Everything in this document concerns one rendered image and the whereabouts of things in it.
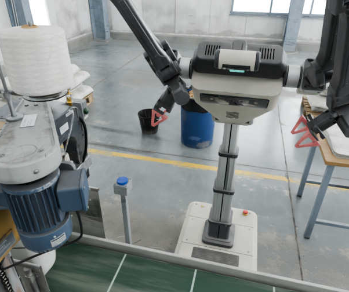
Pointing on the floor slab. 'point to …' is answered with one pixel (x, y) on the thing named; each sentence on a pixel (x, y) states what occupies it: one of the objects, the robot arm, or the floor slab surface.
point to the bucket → (145, 121)
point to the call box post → (126, 219)
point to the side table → (331, 161)
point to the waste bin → (196, 124)
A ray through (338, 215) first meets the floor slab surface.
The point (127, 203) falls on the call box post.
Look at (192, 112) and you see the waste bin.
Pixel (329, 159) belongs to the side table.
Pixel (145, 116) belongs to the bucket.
